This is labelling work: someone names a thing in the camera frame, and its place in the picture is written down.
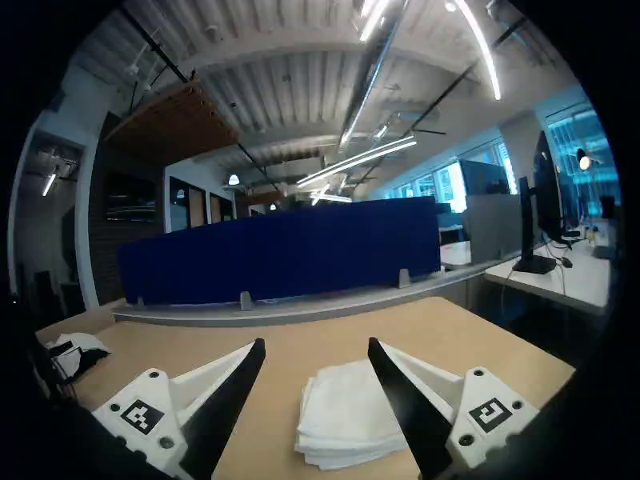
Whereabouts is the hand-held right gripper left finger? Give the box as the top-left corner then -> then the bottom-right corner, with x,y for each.
90,338 -> 266,480

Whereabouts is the blue desk screen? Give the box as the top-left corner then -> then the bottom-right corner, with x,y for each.
111,195 -> 494,329

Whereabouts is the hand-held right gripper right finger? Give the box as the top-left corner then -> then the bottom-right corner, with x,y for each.
367,337 -> 542,476

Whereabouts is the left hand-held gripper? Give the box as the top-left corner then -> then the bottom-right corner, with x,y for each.
27,332 -> 113,403

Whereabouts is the black computer monitor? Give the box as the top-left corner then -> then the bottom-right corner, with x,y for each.
511,130 -> 569,275

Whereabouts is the stack of white towels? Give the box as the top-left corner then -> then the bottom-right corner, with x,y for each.
294,358 -> 455,472

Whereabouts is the white office desk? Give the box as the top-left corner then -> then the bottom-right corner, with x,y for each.
482,238 -> 615,317

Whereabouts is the grey partition panel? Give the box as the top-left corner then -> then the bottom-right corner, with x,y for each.
462,193 -> 524,262

